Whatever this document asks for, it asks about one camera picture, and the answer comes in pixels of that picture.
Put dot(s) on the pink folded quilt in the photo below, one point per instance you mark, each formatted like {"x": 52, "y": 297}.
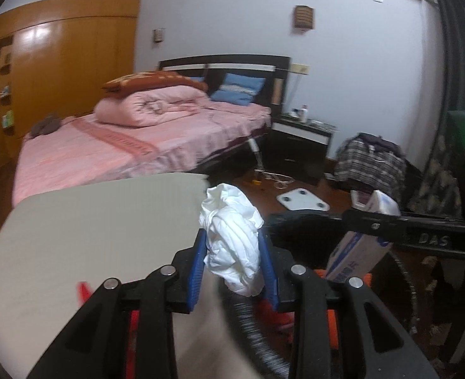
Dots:
{"x": 157, "y": 106}

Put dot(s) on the brown wall ornament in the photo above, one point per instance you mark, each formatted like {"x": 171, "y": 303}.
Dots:
{"x": 304, "y": 16}

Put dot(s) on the red paper scrap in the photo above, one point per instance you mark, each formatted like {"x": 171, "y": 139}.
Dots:
{"x": 84, "y": 294}

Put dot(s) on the white cloth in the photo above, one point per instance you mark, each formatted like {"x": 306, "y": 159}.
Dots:
{"x": 232, "y": 237}

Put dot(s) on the floral patterned cloth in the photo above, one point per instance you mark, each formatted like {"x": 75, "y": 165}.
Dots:
{"x": 438, "y": 185}

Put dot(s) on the grey garment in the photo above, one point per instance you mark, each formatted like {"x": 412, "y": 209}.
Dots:
{"x": 46, "y": 125}

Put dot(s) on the wall intercom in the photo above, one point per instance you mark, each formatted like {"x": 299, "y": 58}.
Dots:
{"x": 159, "y": 35}

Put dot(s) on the trash bin with black bag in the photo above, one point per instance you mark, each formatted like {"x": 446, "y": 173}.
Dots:
{"x": 307, "y": 241}

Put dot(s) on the pink bedspread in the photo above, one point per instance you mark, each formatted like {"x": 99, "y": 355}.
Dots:
{"x": 90, "y": 154}

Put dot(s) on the grey table board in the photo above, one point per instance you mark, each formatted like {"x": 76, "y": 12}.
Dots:
{"x": 78, "y": 225}

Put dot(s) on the small blue pillow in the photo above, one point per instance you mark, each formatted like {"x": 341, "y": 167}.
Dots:
{"x": 196, "y": 79}

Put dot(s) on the wooden wardrobe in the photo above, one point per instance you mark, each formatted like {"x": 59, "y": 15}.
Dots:
{"x": 66, "y": 47}

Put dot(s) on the purple garment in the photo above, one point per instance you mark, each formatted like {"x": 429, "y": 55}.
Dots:
{"x": 374, "y": 140}

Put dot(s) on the white bottle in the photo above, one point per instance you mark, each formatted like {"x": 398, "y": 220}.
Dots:
{"x": 304, "y": 113}

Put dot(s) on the dark nightstand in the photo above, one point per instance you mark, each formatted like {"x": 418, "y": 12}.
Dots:
{"x": 295, "y": 154}

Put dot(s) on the white tray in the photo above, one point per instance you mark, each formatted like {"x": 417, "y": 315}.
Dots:
{"x": 360, "y": 199}

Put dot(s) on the dark wooden bed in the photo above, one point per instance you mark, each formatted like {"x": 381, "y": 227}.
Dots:
{"x": 236, "y": 61}

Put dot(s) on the dark door frame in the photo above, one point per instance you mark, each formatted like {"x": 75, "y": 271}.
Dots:
{"x": 453, "y": 39}

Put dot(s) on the large blue pillow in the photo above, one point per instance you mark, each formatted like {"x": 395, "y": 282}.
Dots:
{"x": 238, "y": 89}

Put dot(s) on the white and blue box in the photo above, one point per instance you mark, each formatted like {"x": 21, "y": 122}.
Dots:
{"x": 355, "y": 256}

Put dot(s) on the green bottle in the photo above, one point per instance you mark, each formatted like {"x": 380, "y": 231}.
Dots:
{"x": 7, "y": 119}

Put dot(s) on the plaid garment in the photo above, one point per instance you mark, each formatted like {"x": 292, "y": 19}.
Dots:
{"x": 370, "y": 166}

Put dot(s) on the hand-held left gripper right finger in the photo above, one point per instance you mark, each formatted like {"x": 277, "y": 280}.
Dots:
{"x": 268, "y": 272}

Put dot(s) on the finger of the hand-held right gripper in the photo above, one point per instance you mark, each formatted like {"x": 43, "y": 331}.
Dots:
{"x": 374, "y": 226}

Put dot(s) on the red-brown patterned pillow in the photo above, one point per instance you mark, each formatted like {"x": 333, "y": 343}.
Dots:
{"x": 149, "y": 79}

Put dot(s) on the white bathroom scale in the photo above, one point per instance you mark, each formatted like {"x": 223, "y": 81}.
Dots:
{"x": 301, "y": 201}

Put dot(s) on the white power strip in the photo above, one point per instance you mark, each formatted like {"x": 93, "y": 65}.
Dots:
{"x": 254, "y": 146}

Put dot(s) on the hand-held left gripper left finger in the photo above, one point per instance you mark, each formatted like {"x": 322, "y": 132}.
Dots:
{"x": 198, "y": 272}

